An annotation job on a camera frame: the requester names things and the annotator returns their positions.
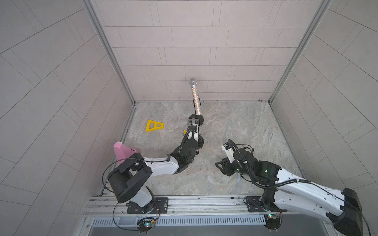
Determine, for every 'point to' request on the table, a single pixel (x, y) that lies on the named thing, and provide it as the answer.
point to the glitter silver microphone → (196, 96)
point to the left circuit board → (145, 224)
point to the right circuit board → (272, 221)
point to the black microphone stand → (195, 116)
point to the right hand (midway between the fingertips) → (218, 164)
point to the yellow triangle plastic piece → (155, 127)
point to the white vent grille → (131, 221)
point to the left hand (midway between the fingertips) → (200, 129)
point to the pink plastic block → (122, 152)
